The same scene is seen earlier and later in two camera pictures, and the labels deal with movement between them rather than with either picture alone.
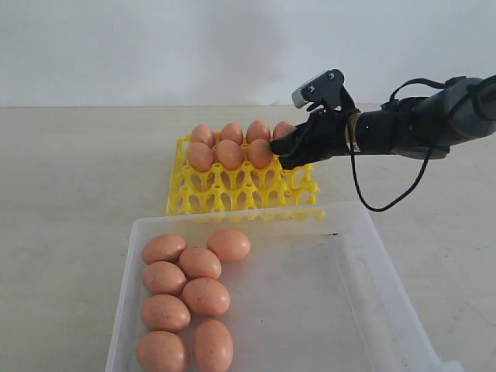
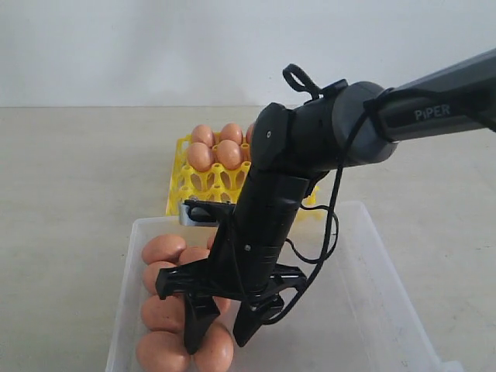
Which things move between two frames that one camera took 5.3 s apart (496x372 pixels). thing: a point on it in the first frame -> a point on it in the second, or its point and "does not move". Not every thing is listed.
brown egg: x=229 y=154 does not move
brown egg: x=200 y=156 does not move
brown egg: x=203 y=133 does not move
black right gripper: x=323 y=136 -> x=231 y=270
